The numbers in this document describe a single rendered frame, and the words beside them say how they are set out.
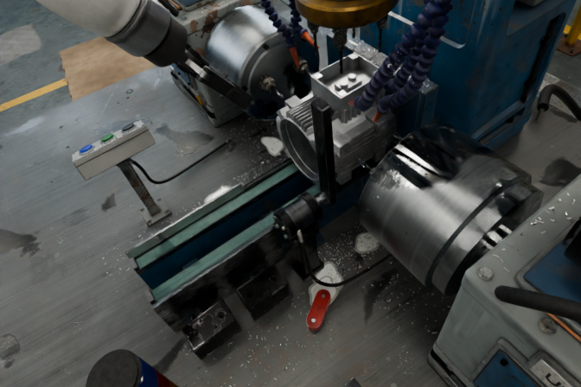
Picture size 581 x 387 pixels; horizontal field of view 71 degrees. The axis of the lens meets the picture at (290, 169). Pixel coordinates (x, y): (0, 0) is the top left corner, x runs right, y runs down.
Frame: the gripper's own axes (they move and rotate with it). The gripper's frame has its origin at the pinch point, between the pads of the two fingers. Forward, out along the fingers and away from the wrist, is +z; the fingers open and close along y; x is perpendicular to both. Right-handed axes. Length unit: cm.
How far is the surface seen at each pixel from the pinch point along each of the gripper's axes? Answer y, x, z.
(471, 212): -43.6, -9.9, 9.4
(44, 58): 299, 93, 83
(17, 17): 395, 97, 81
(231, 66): 19.5, -2.9, 10.6
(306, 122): -7.8, -4.5, 12.0
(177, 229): 0.5, 32.0, 11.5
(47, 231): 33, 63, 8
